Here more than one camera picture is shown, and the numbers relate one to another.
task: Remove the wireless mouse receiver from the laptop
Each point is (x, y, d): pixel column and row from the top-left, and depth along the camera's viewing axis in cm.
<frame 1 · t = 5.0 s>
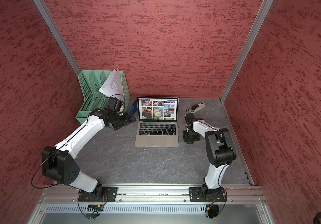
left hand: (129, 124, 84), fingers open
right hand: (189, 141, 95), fingers open
silver open laptop: (157, 122, 105), point 2 cm above the table
white paper stack: (113, 86, 91), point 28 cm above the table
blue stapler: (133, 108, 107), point 7 cm above the table
beige black stapler: (196, 107, 113), point 4 cm above the table

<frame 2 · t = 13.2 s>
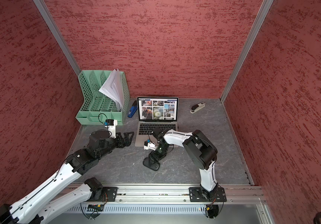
left hand: (126, 136, 74), fingers open
right hand: (154, 164, 84), fingers open
the named things where they were.

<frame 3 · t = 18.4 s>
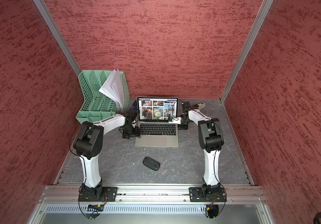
left hand: (134, 139, 95), fingers open
right hand: (180, 125, 103), fingers open
the named things where they were.

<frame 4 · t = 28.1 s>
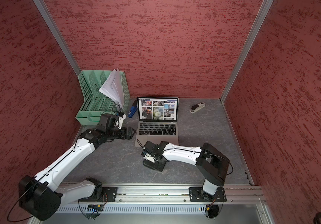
left hand: (127, 133, 80), fingers open
right hand: (160, 166, 83), fingers closed
the named things where they were.

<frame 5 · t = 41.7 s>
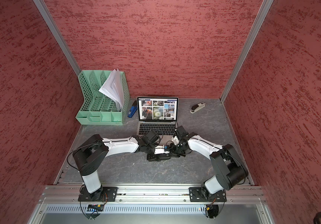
left hand: (157, 156, 89), fingers open
right hand: (168, 157, 85), fingers closed
the named things where they were.

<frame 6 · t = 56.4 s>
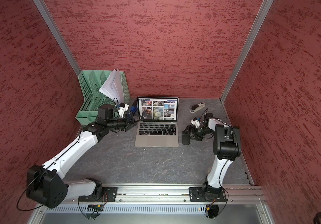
left hand: (139, 123, 76), fingers open
right hand: (187, 136, 94), fingers open
the named things where they were.

